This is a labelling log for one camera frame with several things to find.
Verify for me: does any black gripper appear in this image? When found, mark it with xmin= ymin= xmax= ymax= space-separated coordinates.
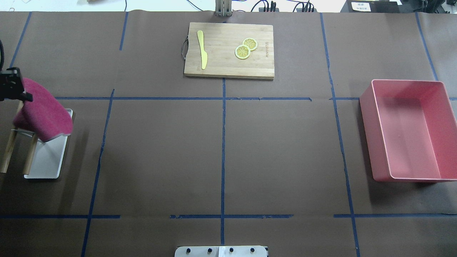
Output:
xmin=0 ymin=68 xmax=33 ymax=102

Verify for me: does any magenta cleaning cloth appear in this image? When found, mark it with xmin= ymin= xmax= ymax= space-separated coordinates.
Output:
xmin=13 ymin=78 xmax=73 ymax=142

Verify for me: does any white towel rack stand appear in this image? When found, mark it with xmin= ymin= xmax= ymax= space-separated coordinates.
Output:
xmin=1 ymin=126 xmax=70 ymax=180

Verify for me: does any yellow plastic knife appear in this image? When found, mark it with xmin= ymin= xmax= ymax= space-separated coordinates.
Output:
xmin=196 ymin=30 xmax=208 ymax=70

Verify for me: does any bamboo cutting board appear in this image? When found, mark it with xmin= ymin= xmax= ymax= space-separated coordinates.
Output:
xmin=184 ymin=22 xmax=275 ymax=80

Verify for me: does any lemon slice front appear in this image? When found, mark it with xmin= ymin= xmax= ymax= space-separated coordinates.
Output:
xmin=234 ymin=45 xmax=251 ymax=60

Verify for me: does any lemon slice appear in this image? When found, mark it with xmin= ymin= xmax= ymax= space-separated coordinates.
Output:
xmin=234 ymin=45 xmax=251 ymax=60
xmin=242 ymin=37 xmax=258 ymax=51

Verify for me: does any lemon slice back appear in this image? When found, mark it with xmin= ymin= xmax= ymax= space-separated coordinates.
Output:
xmin=242 ymin=37 xmax=258 ymax=51

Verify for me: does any pink plastic bin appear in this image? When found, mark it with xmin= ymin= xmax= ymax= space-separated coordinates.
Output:
xmin=359 ymin=79 xmax=457 ymax=183

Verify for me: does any aluminium frame post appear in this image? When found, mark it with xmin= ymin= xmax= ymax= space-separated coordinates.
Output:
xmin=215 ymin=0 xmax=233 ymax=17

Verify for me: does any white camera pole mount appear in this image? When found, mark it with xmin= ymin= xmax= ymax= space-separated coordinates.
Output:
xmin=174 ymin=245 xmax=269 ymax=257

